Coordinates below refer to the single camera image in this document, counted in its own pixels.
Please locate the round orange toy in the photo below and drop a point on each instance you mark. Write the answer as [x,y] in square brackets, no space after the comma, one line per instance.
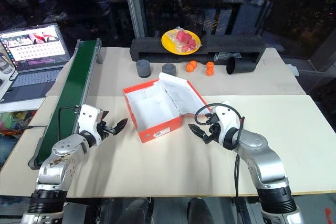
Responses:
[191,66]

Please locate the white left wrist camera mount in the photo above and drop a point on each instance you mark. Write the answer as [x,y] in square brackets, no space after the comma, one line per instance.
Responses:
[88,119]

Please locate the black cylindrical cup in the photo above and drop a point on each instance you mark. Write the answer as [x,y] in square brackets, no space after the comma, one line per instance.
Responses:
[242,66]

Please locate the green conveyor belt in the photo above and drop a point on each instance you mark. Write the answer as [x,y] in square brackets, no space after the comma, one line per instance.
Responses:
[76,77]

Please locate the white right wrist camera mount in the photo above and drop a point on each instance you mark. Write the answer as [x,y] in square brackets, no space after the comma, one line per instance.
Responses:
[227,119]

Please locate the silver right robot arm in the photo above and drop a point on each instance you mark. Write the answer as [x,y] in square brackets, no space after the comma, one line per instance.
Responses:
[262,161]

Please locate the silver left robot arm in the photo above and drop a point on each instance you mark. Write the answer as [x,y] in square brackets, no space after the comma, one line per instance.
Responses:
[60,150]

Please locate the grey open laptop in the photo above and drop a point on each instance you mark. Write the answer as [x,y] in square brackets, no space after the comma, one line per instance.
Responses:
[34,77]

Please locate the grey window frame post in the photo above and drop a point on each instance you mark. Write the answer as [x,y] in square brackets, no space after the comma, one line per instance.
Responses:
[135,3]

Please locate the stacked orange toy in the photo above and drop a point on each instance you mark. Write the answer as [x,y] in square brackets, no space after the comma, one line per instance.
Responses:
[209,68]

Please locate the yellow round plate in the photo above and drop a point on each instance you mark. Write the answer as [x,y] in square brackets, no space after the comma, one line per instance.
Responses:
[168,43]

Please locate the short grey foam cylinder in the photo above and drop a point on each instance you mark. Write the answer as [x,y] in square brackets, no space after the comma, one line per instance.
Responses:
[168,69]

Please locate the long black foam block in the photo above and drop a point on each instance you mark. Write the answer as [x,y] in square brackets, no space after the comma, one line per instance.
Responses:
[231,44]

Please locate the bag of red blocks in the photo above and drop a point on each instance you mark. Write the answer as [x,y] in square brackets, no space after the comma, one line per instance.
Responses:
[185,39]

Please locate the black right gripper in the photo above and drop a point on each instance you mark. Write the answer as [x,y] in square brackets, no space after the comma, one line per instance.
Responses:
[213,132]

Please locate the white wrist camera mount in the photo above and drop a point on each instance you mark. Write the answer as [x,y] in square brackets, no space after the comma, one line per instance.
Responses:
[227,119]
[88,119]

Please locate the tall grey foam cylinder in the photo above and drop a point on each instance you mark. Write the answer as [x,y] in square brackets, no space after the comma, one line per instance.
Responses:
[143,68]

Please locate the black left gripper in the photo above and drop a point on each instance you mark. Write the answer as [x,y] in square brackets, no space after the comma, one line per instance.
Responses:
[105,129]

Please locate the orange shoe box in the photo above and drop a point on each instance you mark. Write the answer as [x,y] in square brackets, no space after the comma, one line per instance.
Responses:
[160,127]

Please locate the clear plastic bag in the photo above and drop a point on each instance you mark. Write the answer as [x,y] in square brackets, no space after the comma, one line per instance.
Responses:
[223,56]

